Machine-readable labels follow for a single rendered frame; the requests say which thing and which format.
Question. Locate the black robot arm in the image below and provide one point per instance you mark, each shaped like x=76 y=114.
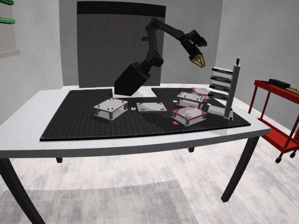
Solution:
x=153 y=58

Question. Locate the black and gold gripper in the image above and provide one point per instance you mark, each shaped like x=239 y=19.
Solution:
x=195 y=57

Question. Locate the grey slotted shelf rack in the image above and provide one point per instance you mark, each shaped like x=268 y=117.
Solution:
x=224 y=112

